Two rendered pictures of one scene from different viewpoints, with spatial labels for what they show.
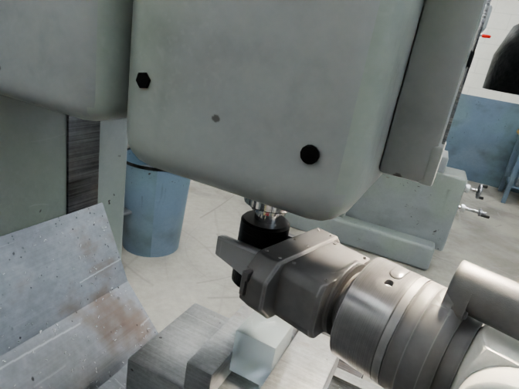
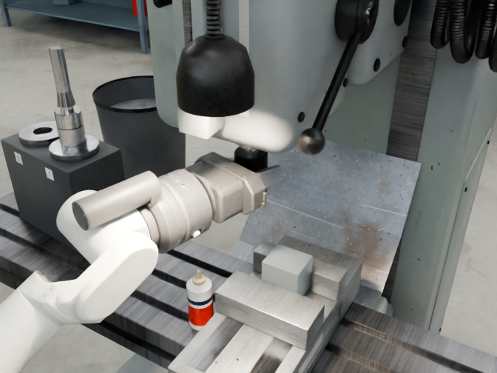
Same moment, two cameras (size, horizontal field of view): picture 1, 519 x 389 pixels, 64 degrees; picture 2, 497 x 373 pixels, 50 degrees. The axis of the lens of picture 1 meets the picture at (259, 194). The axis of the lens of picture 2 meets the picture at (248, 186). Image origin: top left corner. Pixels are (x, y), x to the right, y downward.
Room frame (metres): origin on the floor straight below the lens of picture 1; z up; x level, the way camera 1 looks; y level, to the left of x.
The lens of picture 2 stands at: (0.45, -0.66, 1.60)
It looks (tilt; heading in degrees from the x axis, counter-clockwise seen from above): 31 degrees down; 98
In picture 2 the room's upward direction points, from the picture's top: straight up
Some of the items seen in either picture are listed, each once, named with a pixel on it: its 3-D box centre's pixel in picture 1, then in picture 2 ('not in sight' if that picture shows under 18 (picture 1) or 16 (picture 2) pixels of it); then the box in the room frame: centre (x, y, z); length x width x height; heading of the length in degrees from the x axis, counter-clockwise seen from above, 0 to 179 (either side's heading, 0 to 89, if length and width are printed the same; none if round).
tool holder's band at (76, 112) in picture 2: not in sight; (67, 112); (0.01, 0.17, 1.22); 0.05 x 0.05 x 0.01
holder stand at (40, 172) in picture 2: not in sight; (66, 183); (-0.04, 0.20, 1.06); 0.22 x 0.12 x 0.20; 150
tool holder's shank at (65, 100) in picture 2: not in sight; (61, 79); (0.01, 0.17, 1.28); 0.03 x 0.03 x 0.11
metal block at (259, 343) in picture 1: (262, 345); (286, 274); (0.42, -0.04, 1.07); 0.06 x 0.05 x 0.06; 157
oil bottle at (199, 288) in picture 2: not in sight; (200, 297); (0.28, -0.04, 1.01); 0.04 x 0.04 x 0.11
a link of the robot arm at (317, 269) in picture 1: (339, 297); (201, 197); (0.31, -0.08, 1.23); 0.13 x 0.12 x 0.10; 142
